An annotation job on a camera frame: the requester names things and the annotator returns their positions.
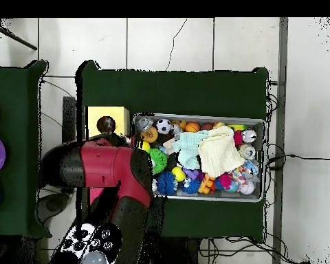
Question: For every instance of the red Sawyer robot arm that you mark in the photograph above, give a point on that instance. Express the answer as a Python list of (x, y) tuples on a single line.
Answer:
[(104, 165)]

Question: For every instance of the wooden box with three holes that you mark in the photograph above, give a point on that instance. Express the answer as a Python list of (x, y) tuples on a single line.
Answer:
[(118, 115)]

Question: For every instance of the shallow clear plastic bin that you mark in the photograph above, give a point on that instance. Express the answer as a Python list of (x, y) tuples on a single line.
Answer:
[(222, 118)]

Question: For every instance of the green spiky ball with eyes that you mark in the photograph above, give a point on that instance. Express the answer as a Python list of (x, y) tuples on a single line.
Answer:
[(160, 161)]

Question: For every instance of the orange ball with holes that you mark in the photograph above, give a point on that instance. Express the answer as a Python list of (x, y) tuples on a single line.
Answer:
[(151, 134)]

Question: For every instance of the yellow ball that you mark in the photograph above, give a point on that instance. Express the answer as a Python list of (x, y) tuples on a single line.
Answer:
[(145, 146)]

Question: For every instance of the small soccer ball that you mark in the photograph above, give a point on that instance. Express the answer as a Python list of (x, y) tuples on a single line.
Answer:
[(164, 126)]

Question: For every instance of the light blue cloth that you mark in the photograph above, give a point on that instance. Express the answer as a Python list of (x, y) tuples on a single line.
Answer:
[(188, 145)]

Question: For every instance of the small orange basketball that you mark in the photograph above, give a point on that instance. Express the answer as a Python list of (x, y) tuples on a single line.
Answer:
[(192, 127)]

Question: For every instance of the blue spiky ball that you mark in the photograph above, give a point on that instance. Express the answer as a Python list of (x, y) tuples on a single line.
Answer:
[(167, 183)]

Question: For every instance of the cream waffle cloth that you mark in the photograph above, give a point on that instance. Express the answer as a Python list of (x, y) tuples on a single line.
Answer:
[(220, 154)]

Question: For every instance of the white baseball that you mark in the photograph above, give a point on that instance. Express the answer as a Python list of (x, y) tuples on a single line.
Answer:
[(247, 187)]

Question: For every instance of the black upright stand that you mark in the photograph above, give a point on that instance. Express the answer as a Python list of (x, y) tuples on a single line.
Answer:
[(68, 115)]

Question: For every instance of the grey stand foot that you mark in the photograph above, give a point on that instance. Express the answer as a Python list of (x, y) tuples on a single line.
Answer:
[(53, 205)]

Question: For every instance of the dark green side table cloth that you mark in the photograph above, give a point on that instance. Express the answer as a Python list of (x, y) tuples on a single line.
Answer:
[(13, 90)]

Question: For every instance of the black tripod leg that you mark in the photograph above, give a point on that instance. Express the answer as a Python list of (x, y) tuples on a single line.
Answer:
[(16, 40)]

